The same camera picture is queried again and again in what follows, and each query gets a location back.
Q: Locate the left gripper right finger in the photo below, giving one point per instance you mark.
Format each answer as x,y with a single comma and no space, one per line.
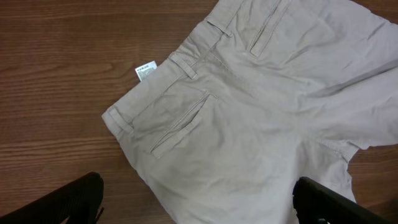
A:
317,204

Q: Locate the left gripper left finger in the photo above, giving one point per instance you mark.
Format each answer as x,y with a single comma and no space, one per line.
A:
77,202

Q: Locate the beige shorts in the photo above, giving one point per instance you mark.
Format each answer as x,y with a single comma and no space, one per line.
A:
258,95

